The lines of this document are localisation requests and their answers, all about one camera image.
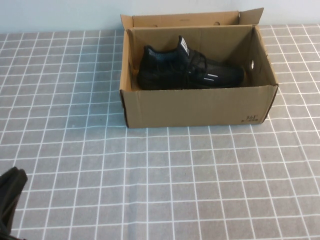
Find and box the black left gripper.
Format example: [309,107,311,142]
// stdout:
[0,167,29,240]

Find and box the black knit sneaker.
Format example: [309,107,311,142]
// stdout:
[136,35,246,90]

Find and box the brown cardboard shoe box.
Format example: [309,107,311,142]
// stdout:
[118,7,279,129]

